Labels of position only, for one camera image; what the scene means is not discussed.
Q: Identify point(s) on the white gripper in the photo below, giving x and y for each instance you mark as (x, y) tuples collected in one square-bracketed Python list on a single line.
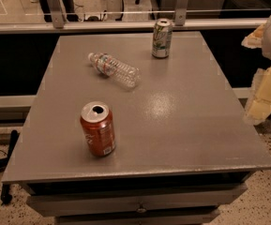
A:
[(258, 106)]

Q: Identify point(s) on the red soda can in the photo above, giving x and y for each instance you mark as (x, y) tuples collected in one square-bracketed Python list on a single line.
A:
[(97, 123)]

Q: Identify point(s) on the clear plastic water bottle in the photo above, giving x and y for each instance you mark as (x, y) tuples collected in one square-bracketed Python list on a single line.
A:
[(120, 72)]

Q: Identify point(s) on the green white soda can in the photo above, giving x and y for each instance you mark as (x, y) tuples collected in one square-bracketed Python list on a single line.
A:
[(162, 36)]

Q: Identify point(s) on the grey cabinet with drawers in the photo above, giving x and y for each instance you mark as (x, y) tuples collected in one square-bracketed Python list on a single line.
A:
[(182, 148)]

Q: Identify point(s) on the person legs dark trousers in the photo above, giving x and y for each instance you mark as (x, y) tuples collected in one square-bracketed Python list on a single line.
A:
[(68, 6)]

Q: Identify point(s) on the black stand on floor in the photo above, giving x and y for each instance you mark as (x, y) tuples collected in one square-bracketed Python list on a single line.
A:
[(6, 197)]

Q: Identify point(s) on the metal railing frame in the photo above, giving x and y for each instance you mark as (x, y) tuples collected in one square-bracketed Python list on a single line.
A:
[(24, 17)]

